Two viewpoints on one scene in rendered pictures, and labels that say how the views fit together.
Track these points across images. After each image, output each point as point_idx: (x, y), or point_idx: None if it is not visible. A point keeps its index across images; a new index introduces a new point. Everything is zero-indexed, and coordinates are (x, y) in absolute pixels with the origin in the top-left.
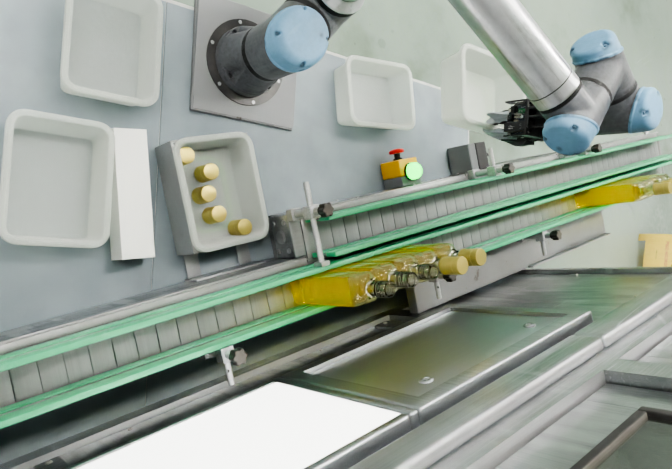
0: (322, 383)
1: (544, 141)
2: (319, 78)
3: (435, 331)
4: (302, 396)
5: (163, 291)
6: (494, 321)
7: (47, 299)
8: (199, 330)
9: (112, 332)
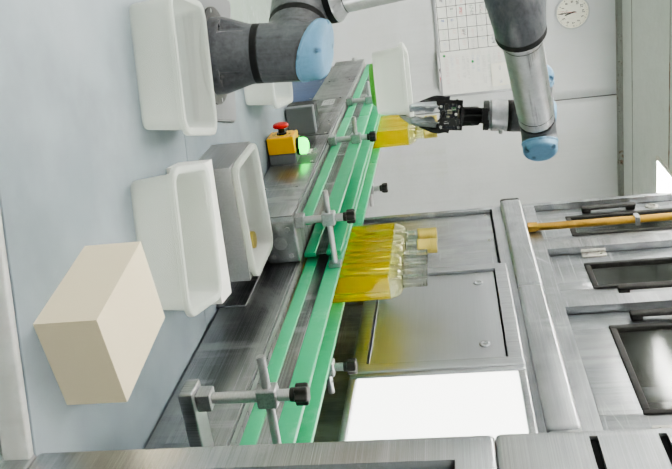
0: (409, 368)
1: (525, 152)
2: None
3: (407, 301)
4: (412, 382)
5: (240, 325)
6: (442, 283)
7: (171, 364)
8: None
9: (311, 375)
